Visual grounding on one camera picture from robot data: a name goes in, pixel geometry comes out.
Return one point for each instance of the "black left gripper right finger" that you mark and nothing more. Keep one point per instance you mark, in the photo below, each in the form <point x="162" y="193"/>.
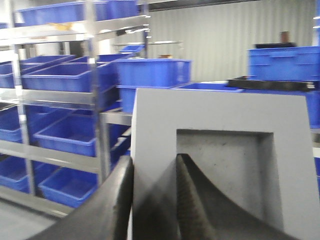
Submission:
<point x="205" y="213"/>

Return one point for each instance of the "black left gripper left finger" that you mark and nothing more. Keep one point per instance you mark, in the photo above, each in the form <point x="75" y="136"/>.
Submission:
<point x="105" y="215"/>

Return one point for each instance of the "gray square base block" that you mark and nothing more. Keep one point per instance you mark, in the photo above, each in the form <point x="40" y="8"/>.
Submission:
<point x="256" y="148"/>

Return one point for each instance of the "stacked blue bin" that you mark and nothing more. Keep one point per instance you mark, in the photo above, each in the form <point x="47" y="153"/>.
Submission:
<point x="159" y="73"/>

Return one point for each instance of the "steel shelving unit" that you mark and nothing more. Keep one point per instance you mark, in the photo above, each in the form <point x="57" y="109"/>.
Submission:
<point x="59" y="128"/>

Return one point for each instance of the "black tray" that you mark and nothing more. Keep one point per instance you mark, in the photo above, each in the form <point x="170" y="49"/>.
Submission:
<point x="244" y="82"/>

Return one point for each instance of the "blue tray on shelf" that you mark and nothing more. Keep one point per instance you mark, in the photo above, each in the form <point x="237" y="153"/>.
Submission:
<point x="66" y="77"/>

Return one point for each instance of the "blue crate at right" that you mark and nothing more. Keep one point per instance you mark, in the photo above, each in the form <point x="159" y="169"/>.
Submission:
<point x="284" y="64"/>

